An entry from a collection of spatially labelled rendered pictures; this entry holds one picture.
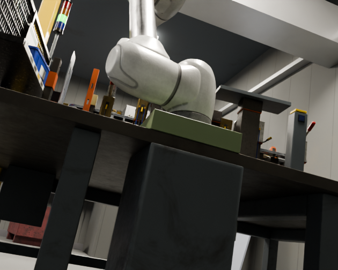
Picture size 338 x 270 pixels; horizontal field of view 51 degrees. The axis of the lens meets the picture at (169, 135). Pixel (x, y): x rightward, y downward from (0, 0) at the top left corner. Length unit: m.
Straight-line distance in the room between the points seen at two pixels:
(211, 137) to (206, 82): 0.22
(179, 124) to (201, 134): 0.07
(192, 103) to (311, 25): 2.81
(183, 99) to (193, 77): 0.08
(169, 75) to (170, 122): 0.17
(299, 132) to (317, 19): 2.23
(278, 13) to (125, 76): 2.72
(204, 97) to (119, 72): 0.29
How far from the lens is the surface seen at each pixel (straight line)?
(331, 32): 4.00
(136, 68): 1.11
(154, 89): 1.14
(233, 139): 1.12
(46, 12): 2.84
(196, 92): 1.18
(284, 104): 1.84
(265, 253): 2.97
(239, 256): 4.13
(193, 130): 1.07
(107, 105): 1.83
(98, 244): 6.05
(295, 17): 3.79
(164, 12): 1.75
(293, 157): 1.82
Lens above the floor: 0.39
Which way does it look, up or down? 17 degrees up
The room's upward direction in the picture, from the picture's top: 11 degrees clockwise
